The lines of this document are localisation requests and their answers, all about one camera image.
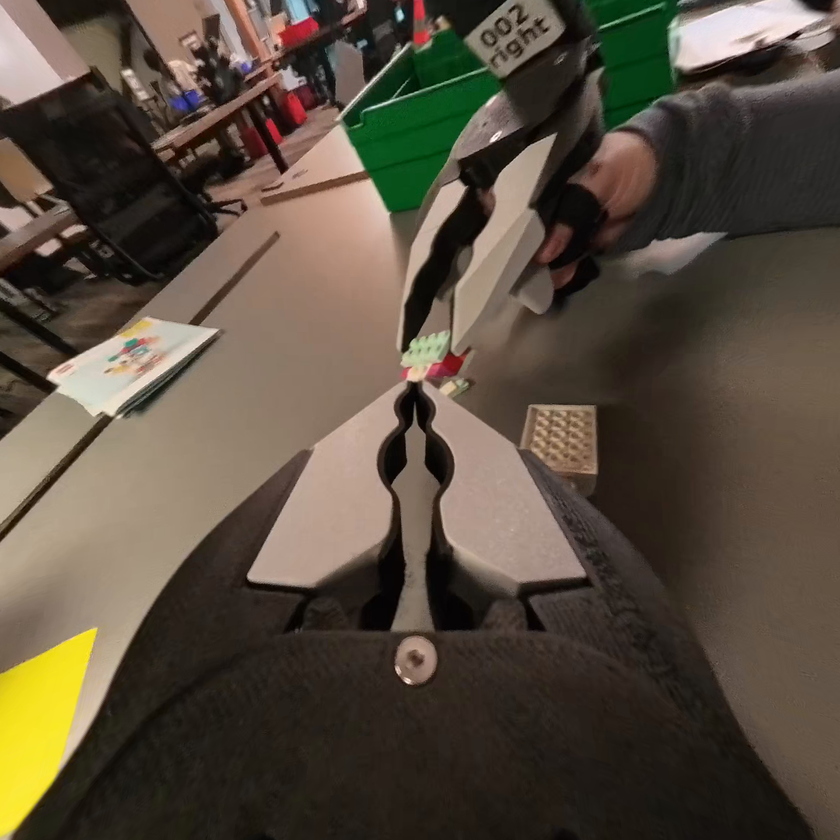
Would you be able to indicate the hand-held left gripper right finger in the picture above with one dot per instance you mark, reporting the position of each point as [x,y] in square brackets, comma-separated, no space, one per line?
[512,518]

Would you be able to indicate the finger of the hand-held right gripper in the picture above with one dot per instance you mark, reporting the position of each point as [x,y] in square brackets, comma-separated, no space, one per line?
[505,243]
[423,249]

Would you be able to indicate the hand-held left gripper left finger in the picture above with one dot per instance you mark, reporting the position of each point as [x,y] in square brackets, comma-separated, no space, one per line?
[328,518]

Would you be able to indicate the white lego build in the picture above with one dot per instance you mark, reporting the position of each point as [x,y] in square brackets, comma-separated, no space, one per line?
[561,436]

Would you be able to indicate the mint red orange lego block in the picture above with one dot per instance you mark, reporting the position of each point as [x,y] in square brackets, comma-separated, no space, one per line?
[426,348]

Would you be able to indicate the green plastic bin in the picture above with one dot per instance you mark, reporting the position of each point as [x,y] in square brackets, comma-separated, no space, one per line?
[407,151]

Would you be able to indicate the person's right forearm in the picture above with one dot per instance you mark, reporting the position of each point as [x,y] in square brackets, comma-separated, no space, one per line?
[735,157]

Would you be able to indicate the lego instruction booklet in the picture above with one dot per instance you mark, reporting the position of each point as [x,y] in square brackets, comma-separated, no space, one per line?
[131,367]

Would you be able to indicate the person's right hand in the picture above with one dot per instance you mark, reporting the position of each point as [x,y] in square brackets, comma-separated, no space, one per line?
[623,177]

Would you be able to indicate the black office chair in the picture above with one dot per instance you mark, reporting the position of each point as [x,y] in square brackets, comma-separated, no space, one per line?
[118,177]

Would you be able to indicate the yellow paper sheet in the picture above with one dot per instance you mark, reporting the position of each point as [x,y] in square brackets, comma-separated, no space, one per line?
[33,722]

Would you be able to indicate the orange gray striped post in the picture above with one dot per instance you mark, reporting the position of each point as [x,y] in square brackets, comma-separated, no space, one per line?
[420,19]

